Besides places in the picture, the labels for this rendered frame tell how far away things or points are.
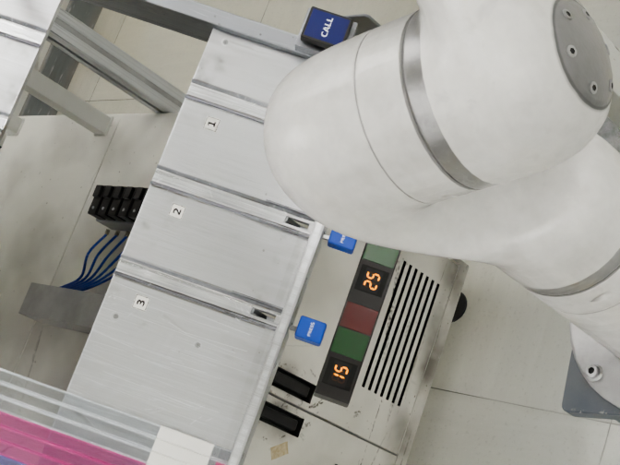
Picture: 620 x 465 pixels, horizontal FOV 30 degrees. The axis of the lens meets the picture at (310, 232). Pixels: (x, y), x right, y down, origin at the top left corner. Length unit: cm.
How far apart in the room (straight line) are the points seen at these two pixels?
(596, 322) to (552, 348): 104
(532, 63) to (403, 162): 10
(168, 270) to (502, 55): 69
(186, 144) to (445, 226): 58
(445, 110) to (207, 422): 65
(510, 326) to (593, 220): 120
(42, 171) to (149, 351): 77
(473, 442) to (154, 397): 82
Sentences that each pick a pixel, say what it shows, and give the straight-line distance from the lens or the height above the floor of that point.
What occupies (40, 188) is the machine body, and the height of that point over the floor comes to 62.
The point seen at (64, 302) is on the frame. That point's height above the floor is 66.
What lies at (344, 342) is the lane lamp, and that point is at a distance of 127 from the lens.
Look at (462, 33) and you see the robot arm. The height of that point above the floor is 113.
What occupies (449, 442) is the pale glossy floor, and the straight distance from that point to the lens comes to 198.
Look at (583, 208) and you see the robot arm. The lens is 80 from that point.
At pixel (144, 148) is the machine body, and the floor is 62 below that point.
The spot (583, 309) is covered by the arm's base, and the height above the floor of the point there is 86.
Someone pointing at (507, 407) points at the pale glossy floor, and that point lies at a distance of 194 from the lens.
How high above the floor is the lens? 157
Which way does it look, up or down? 41 degrees down
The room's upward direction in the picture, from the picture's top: 57 degrees counter-clockwise
